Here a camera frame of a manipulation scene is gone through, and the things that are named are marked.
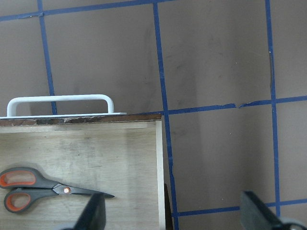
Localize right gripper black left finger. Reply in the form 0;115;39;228
60;194;106;230

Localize grey orange handled scissors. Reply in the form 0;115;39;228
0;167;115;213

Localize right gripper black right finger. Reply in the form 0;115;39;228
240;191;307;230

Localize wooden drawer with white handle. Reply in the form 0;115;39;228
0;94;173;230

